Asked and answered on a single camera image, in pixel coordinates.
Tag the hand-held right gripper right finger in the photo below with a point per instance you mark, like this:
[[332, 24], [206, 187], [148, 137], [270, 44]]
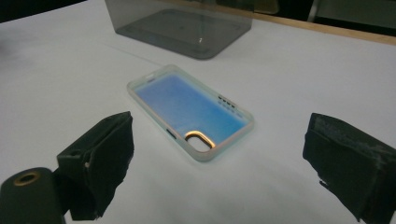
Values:
[[355, 168]]

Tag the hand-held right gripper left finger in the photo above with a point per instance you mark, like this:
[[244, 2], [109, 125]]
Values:
[[99, 161]]

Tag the clear blue phone case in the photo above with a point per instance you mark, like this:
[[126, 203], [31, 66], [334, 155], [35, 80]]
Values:
[[186, 107]]

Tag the grey transparent plastic container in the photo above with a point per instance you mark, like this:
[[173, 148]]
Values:
[[183, 29]]

